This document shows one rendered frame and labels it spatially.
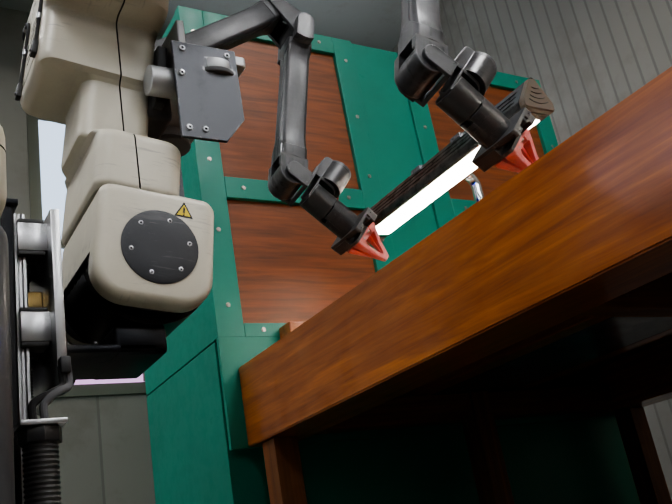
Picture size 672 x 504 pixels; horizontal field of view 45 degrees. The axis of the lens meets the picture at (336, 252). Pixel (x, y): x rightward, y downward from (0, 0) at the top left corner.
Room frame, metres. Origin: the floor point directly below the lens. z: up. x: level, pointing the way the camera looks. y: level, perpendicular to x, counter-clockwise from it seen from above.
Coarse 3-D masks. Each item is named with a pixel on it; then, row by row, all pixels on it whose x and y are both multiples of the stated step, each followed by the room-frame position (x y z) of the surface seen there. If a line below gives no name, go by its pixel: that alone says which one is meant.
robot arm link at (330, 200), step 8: (312, 184) 1.46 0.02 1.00; (320, 184) 1.47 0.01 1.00; (328, 184) 1.46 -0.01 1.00; (304, 192) 1.45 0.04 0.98; (312, 192) 1.43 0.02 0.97; (320, 192) 1.44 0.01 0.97; (328, 192) 1.46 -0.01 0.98; (304, 200) 1.45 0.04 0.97; (312, 200) 1.44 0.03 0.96; (320, 200) 1.44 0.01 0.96; (328, 200) 1.45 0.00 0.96; (304, 208) 1.46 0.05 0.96; (312, 208) 1.45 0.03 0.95; (320, 208) 1.45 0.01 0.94; (328, 208) 1.45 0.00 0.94; (320, 216) 1.46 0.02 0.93
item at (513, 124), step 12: (480, 108) 1.09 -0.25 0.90; (492, 108) 1.10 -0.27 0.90; (480, 120) 1.10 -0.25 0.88; (492, 120) 1.10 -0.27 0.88; (504, 120) 1.11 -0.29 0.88; (516, 120) 1.10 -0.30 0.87; (468, 132) 1.12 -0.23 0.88; (480, 132) 1.11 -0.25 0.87; (492, 132) 1.11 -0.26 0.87; (504, 132) 1.11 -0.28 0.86; (516, 132) 1.09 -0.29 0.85; (480, 144) 1.14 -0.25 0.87; (492, 144) 1.12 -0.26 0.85; (504, 144) 1.12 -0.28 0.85; (480, 156) 1.15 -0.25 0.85
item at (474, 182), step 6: (462, 132) 1.57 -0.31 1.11; (456, 138) 1.57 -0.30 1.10; (420, 168) 1.69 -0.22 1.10; (468, 180) 1.78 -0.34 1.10; (474, 180) 1.78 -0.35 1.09; (474, 186) 1.78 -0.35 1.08; (480, 186) 1.79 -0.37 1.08; (474, 192) 1.79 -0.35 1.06; (480, 192) 1.78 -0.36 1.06; (474, 198) 1.79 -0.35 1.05; (480, 198) 1.78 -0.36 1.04
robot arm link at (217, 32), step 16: (272, 0) 1.44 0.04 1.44; (240, 16) 1.41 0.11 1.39; (256, 16) 1.43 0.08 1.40; (272, 16) 1.45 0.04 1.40; (288, 16) 1.46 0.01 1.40; (192, 32) 1.35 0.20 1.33; (208, 32) 1.37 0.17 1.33; (224, 32) 1.39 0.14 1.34; (240, 32) 1.41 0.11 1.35; (256, 32) 1.45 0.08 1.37; (272, 32) 1.51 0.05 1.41; (288, 32) 1.48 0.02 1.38; (224, 48) 1.41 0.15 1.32
